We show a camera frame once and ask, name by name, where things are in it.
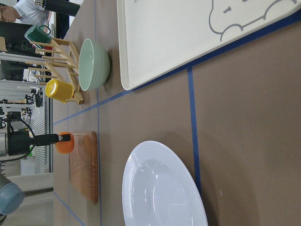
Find white ceramic plate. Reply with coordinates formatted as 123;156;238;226
122;141;208;226

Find white cartoon tray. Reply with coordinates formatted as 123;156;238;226
117;0;301;90

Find green ceramic bowl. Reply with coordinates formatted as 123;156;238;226
79;39;111;91

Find dark green mug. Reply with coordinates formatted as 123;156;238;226
24;25;51;43

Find wooden cutting board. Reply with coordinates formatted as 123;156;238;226
69;131;98;204

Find orange fruit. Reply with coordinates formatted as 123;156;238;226
55;132;74;154

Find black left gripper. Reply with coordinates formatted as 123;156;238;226
7;130;71;156

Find yellow mug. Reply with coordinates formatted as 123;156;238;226
45;79;74;103

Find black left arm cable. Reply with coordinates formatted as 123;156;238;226
6;112;36;163

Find person in white shirt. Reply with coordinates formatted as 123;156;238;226
0;0;50;25

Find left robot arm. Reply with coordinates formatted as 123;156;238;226
0;131;74;222

